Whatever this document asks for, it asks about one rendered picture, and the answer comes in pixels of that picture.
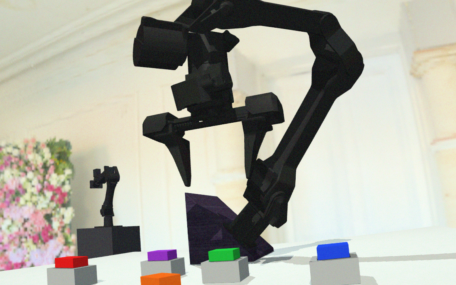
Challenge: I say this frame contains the orange block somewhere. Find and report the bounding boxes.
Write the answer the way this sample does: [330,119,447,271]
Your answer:
[141,273,181,285]

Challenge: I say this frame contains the red button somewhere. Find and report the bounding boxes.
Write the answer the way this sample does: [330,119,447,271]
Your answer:
[47,256,98,285]

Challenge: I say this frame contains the blue button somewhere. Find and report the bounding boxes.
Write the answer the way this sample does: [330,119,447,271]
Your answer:
[309,242,361,285]

